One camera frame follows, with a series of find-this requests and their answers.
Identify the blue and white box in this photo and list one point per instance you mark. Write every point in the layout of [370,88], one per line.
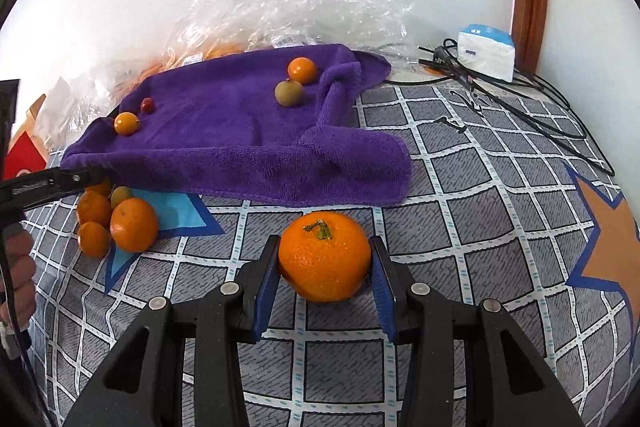
[487,52]

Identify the small yellow-orange tangerine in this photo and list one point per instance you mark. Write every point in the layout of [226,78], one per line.
[126,123]

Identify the red cherry tomato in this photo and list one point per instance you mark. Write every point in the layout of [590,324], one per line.
[147,105]

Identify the large crumpled clear plastic bag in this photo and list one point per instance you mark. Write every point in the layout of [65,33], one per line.
[325,7]

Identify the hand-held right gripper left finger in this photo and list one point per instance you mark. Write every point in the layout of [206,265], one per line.
[265,287]

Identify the red paper bag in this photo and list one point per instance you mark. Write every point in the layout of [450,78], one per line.
[25,157]

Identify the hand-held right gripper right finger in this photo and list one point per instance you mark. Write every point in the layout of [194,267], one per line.
[382,297]

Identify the small clear plastic bag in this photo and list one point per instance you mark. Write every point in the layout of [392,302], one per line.
[100,87]

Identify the purple towel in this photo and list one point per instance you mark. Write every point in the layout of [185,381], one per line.
[225,132]

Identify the orange tangerine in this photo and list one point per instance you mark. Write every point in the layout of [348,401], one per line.
[94,238]
[133,224]
[92,209]
[102,188]
[302,70]

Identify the clear bag of tangerines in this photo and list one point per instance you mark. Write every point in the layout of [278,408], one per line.
[210,52]

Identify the person's left hand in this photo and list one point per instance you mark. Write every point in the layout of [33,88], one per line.
[22,277]

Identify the grey checkered star sheet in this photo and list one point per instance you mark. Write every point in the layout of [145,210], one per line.
[325,357]

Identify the green round fruit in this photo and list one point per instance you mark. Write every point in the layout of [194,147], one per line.
[288,93]
[121,195]

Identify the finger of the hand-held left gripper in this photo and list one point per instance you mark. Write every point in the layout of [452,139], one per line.
[50,184]

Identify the white plastic bag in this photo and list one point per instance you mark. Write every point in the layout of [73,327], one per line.
[60,97]

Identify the large tangerine with green stem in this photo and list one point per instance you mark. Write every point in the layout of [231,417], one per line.
[324,257]

